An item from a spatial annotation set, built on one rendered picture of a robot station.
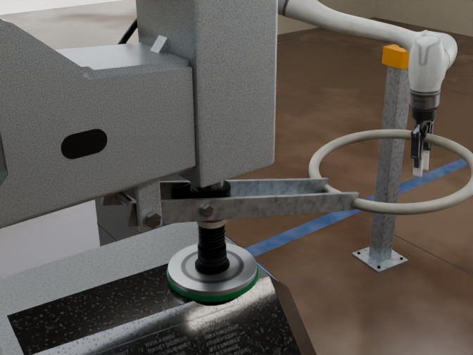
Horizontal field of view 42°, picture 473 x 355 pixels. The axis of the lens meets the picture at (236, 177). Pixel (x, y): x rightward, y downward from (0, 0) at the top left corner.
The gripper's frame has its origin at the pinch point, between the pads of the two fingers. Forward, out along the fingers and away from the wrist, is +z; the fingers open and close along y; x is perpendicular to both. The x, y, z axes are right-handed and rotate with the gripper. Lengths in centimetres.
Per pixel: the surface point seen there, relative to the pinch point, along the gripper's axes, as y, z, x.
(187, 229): 74, -5, -36
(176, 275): 94, -9, -21
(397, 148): -69, 32, -38
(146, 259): 91, -6, -35
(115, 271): 99, -7, -37
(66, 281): 109, -8, -43
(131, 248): 89, -6, -42
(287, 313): 80, 4, 0
